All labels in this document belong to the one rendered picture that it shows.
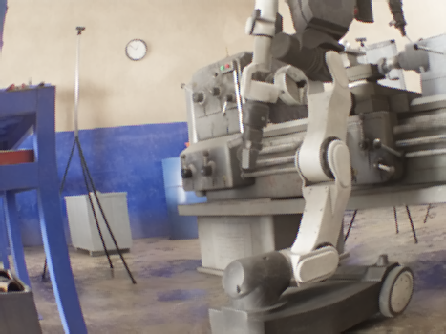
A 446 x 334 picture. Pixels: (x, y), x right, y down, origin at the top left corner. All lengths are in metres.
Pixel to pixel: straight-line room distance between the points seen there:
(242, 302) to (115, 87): 4.96
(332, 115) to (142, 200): 4.67
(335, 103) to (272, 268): 0.61
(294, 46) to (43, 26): 4.82
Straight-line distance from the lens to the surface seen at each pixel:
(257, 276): 1.48
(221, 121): 3.16
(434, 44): 2.24
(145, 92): 6.39
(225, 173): 2.91
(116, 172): 6.09
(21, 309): 1.52
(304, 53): 1.71
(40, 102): 1.19
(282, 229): 2.84
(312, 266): 1.58
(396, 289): 1.71
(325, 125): 1.70
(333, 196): 1.67
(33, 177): 1.16
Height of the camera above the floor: 0.58
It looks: 1 degrees up
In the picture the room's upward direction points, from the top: 6 degrees counter-clockwise
